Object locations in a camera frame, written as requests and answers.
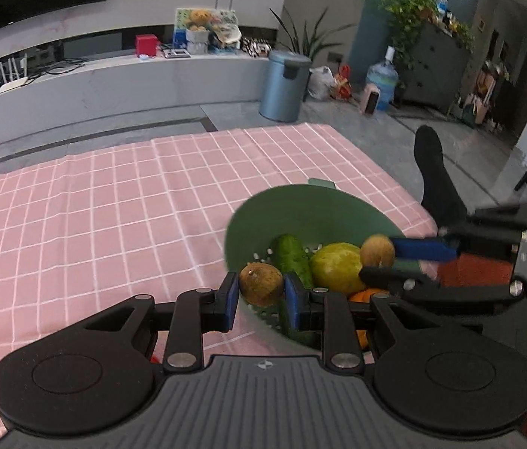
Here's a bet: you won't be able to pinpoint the yellow-green lemon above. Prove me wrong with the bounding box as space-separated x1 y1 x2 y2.
310 242 369 295

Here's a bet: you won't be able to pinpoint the blue water jug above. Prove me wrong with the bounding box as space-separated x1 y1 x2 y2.
367 47 399 112

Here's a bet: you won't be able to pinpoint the green cucumber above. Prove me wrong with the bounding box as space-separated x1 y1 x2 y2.
270 235 321 344

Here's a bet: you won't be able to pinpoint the green colander bowl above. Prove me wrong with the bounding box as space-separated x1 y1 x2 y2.
225 178 437 351

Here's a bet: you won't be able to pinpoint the red patterned bag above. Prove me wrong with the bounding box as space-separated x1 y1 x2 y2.
333 65 353 100

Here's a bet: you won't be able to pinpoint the cluttered storage shelf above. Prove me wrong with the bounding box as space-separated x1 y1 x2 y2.
450 58 512 132

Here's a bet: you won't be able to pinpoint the person's right leg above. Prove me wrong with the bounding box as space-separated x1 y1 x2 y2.
414 126 527 449

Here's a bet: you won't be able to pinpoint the white plastic bag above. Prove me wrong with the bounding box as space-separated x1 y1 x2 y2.
307 66 336 101

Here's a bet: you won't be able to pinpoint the white marble media console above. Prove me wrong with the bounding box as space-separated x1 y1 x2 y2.
0 51 283 157

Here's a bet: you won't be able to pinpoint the tall floor plant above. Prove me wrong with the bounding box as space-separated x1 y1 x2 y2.
269 8 355 59

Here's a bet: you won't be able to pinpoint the printed sun hat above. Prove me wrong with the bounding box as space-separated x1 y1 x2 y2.
212 25 242 50

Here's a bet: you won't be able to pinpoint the black cables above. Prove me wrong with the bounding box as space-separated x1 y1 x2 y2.
30 57 89 76

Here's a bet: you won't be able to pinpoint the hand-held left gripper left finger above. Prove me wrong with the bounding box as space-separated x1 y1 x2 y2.
81 272 240 375

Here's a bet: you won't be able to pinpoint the small pink heater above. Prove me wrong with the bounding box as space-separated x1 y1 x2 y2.
361 85 382 115

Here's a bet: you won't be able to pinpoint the red box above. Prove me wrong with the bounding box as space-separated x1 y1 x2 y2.
135 34 159 57

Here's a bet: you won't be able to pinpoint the colourful picture board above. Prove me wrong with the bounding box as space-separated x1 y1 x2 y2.
174 8 238 50

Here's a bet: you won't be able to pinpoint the teddy bear bouquet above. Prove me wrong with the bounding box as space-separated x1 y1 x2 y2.
186 9 212 54

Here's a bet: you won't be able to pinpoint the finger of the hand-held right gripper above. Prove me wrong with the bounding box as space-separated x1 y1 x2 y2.
392 201 527 263
359 266 527 321

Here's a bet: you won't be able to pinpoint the leafy plant on cabinet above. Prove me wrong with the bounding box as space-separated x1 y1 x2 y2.
378 0 474 52

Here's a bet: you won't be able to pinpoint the brown kiwi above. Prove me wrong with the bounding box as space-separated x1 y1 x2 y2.
239 263 285 307
361 234 396 268

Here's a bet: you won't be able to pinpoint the orange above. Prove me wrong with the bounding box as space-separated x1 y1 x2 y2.
348 288 391 349

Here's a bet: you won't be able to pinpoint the blue-grey pedal bin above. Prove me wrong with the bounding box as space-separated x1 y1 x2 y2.
258 50 313 123

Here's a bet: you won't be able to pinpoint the white router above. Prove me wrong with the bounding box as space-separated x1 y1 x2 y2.
0 56 28 93

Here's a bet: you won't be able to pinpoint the dark grey cabinet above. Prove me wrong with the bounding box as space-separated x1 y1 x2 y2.
401 23 472 115

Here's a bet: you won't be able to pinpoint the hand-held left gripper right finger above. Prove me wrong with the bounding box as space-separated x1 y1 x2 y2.
283 272 437 376

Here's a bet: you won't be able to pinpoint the pink checked tablecloth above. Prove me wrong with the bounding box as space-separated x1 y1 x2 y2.
0 123 437 449

